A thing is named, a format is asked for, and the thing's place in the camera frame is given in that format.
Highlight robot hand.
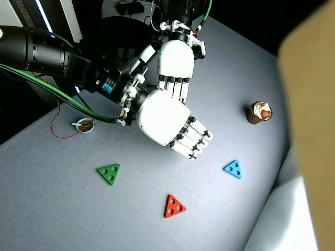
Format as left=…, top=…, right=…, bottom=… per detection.
left=129, top=39, right=196, bottom=105
left=135, top=88, right=214, bottom=161

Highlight black robot torso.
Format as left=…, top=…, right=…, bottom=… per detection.
left=78, top=0, right=168, bottom=87

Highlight small white soup bowl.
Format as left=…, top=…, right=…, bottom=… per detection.
left=77, top=118, right=95, bottom=133

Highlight green triangle block three holes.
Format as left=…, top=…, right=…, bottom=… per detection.
left=96, top=163, right=121, bottom=187

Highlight blue triangle block three holes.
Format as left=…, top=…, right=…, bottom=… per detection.
left=223, top=159, right=243, bottom=180

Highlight red triangle block three holes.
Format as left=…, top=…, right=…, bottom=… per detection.
left=164, top=194, right=188, bottom=219

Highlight toy cupcake with cream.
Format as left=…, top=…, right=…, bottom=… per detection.
left=245, top=100, right=274, bottom=125

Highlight white panel with light strip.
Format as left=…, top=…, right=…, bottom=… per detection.
left=0, top=0, right=83, bottom=44

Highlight grey table cloth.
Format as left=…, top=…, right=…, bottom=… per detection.
left=0, top=15, right=292, bottom=251

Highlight brown cardboard panel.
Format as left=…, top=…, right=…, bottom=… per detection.
left=277, top=0, right=335, bottom=251

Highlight white backdrop sheet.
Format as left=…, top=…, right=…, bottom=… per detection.
left=244, top=146, right=321, bottom=251

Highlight green cable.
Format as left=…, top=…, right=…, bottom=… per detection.
left=194, top=0, right=214, bottom=31
left=0, top=63, right=119, bottom=124

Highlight thin red wire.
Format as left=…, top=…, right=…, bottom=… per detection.
left=50, top=97, right=96, bottom=140

